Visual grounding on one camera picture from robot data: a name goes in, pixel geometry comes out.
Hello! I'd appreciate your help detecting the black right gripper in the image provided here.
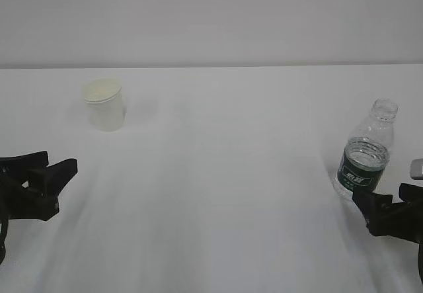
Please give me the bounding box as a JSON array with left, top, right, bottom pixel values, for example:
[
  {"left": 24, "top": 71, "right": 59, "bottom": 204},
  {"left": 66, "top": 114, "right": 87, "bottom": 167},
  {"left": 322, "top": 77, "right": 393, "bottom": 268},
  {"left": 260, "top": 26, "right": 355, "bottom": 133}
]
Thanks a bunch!
[{"left": 352, "top": 183, "right": 423, "bottom": 273}]

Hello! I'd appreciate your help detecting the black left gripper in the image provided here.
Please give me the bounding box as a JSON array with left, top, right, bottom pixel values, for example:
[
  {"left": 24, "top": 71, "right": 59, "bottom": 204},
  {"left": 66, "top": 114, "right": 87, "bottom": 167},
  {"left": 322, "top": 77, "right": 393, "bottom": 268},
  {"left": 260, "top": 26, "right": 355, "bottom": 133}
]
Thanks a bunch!
[{"left": 1, "top": 151, "right": 78, "bottom": 263}]

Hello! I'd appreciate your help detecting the clear water bottle green label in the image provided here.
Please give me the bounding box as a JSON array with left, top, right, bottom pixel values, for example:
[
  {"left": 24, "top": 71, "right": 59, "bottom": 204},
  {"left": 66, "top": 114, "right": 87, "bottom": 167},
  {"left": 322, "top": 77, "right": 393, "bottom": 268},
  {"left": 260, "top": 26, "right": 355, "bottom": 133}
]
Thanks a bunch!
[{"left": 332, "top": 99, "right": 398, "bottom": 200}]

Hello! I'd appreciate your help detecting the white paper cup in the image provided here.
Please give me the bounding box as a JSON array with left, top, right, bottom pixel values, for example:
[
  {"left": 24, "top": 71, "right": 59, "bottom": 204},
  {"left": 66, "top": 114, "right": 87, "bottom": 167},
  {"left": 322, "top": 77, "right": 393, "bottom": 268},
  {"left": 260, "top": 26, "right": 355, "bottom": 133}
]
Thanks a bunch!
[{"left": 83, "top": 79, "right": 125, "bottom": 132}]

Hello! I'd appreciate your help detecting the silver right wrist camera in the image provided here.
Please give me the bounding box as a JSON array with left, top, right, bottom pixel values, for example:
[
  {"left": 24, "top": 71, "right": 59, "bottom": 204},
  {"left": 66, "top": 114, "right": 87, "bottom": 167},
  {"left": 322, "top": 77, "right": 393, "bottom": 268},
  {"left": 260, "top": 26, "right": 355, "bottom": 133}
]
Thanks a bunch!
[{"left": 409, "top": 158, "right": 423, "bottom": 181}]

